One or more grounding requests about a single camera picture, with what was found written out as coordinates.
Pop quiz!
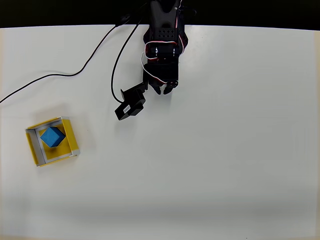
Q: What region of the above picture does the blue cube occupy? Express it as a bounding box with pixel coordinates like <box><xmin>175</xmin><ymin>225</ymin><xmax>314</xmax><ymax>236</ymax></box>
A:
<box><xmin>39</xmin><ymin>126</ymin><xmax>67</xmax><ymax>149</ymax></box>

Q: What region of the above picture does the yellow open box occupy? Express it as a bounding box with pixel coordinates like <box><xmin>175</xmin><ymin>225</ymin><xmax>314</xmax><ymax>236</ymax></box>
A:
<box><xmin>24</xmin><ymin>115</ymin><xmax>81</xmax><ymax>168</ymax></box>

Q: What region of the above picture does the white red servo wire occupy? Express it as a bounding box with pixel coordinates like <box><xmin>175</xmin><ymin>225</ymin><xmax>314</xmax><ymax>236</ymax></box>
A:
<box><xmin>141</xmin><ymin>14</ymin><xmax>182</xmax><ymax>85</ymax></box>

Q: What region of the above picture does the black webcam with mount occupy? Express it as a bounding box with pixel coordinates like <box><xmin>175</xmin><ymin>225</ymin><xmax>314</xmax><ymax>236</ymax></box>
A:
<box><xmin>114</xmin><ymin>81</ymin><xmax>149</xmax><ymax>122</ymax></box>

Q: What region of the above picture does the black camera cable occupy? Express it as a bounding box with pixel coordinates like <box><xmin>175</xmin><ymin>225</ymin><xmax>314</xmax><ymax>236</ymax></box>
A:
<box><xmin>0</xmin><ymin>14</ymin><xmax>145</xmax><ymax>104</ymax></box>

